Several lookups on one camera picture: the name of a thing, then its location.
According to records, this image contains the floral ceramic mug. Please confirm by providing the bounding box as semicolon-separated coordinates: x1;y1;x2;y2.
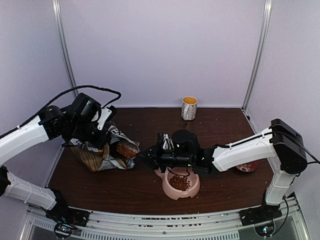
181;96;198;121

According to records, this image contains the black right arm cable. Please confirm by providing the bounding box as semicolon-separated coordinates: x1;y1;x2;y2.
274;132;320;166

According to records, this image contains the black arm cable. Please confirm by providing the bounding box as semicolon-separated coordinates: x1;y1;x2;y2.
17;84;122;128
274;132;320;166

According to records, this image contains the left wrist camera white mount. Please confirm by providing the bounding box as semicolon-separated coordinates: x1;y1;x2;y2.
92;105;117;131

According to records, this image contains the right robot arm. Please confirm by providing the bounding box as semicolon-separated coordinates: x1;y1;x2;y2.
136;118;308;221

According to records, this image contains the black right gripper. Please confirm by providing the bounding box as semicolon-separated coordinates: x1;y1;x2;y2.
136;141;194;173

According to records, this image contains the red floral saucer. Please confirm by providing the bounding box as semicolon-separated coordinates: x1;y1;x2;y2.
235;160;259;173

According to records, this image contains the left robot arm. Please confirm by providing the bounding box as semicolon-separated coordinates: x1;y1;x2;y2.
0;93;116;222

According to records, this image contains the pink double pet bowl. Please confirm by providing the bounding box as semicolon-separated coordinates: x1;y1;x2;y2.
154;167;201;200

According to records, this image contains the right aluminium frame post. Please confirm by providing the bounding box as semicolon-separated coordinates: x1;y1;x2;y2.
241;0;273;112

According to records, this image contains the aluminium frame post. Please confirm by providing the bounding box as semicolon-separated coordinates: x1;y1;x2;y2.
241;0;273;112
52;0;77;88

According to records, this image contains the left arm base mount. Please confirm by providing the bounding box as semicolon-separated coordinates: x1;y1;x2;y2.
43;207;90;239

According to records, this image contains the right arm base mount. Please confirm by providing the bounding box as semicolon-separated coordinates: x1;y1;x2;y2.
239;206;282;238

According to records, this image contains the left aluminium frame post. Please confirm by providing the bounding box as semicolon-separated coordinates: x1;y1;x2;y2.
52;0;77;88

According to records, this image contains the brown kibble pet food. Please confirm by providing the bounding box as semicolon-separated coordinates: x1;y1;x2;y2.
116;144;137;159

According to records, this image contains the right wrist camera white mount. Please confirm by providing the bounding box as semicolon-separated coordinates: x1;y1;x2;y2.
158;133;174;150

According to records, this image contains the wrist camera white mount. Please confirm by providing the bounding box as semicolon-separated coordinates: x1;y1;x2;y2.
92;105;117;131
158;133;174;150

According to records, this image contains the brown pet food bag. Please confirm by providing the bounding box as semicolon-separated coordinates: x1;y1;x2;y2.
69;122;140;172

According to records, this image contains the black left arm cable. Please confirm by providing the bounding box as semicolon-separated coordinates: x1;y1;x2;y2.
17;84;122;128

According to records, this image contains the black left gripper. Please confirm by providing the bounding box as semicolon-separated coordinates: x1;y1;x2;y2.
68;119;111;150

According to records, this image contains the front aluminium rail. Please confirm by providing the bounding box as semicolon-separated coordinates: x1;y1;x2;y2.
17;199;311;240

